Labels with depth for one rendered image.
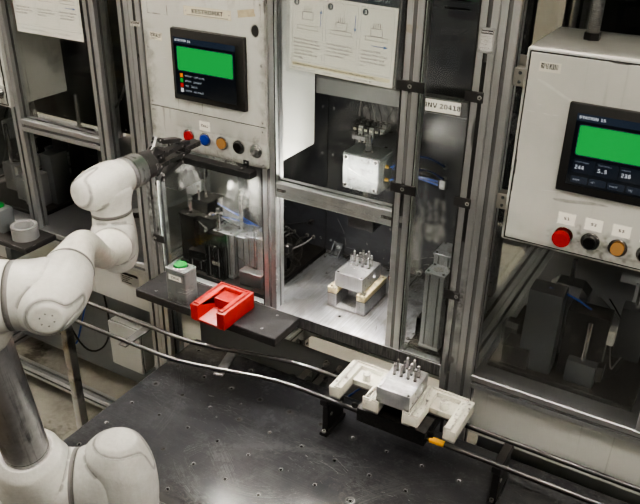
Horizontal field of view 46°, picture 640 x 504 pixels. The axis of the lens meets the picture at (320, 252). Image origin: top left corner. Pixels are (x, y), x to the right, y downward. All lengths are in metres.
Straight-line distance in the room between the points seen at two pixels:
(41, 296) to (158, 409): 1.03
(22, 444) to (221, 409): 0.74
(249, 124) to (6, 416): 0.99
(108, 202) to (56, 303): 0.58
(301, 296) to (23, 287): 1.18
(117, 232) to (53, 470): 0.58
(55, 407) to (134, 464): 1.74
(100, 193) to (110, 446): 0.60
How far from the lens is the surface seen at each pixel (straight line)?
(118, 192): 1.92
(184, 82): 2.20
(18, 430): 1.73
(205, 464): 2.15
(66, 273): 1.43
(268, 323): 2.27
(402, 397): 1.98
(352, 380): 2.13
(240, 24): 2.06
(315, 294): 2.41
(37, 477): 1.84
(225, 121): 2.17
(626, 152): 1.71
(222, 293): 2.35
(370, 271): 2.31
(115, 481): 1.84
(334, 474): 2.11
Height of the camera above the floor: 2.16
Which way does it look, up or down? 28 degrees down
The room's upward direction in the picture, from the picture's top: 1 degrees clockwise
